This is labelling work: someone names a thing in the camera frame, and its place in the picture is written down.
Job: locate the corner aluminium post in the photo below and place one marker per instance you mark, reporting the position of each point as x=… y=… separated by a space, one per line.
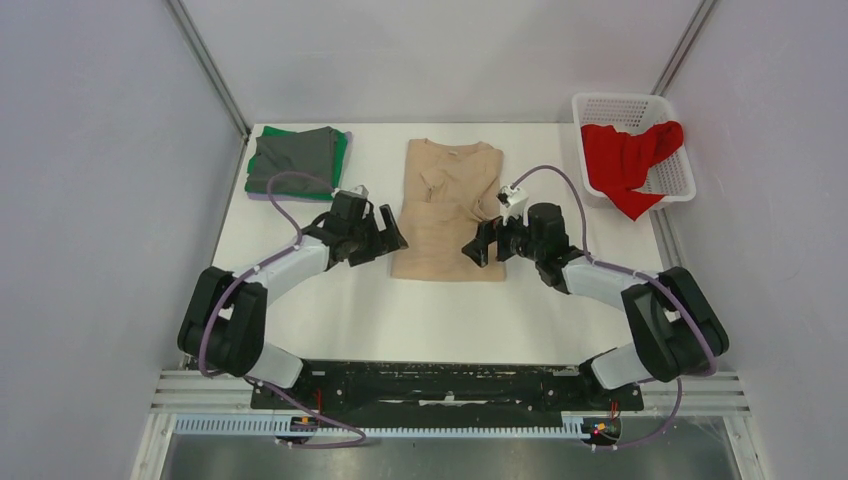
x=698 y=21
x=202 y=54

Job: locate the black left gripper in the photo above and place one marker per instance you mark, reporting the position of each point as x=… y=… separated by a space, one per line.
x=384 y=241

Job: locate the beige t shirt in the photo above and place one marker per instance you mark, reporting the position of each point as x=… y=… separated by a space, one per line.
x=444 y=200

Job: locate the white plastic laundry basket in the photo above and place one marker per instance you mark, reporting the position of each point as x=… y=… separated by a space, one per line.
x=633 y=114

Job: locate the left corner aluminium post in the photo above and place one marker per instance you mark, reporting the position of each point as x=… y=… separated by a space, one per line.
x=202 y=54

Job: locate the right corner aluminium post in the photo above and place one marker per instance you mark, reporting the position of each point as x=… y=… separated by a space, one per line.
x=698 y=21

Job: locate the white slotted cable duct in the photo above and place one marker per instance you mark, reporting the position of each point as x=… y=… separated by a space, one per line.
x=301 y=426

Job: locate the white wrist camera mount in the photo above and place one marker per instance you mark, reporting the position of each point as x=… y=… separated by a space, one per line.
x=359 y=191
x=513 y=201

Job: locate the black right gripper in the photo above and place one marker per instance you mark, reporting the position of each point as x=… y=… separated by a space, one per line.
x=487 y=232

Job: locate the aluminium frame rails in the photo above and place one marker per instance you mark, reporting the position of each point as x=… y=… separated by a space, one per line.
x=382 y=319

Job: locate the green folded t shirt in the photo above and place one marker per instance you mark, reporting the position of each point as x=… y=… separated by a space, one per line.
x=339 y=166

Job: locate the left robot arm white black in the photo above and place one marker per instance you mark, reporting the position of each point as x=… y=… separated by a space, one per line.
x=224 y=325

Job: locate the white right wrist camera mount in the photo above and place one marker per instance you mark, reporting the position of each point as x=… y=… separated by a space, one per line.
x=513 y=201

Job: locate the grey folded t shirt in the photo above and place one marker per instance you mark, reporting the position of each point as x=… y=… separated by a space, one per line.
x=295 y=162

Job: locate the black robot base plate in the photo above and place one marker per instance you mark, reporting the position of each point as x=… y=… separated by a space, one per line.
x=370 y=394

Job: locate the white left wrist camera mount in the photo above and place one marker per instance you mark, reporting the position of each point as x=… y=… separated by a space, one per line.
x=359 y=191

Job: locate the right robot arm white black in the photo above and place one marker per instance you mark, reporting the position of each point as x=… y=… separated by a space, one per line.
x=675 y=331

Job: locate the red t shirt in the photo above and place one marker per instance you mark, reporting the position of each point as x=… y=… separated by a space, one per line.
x=618 y=163

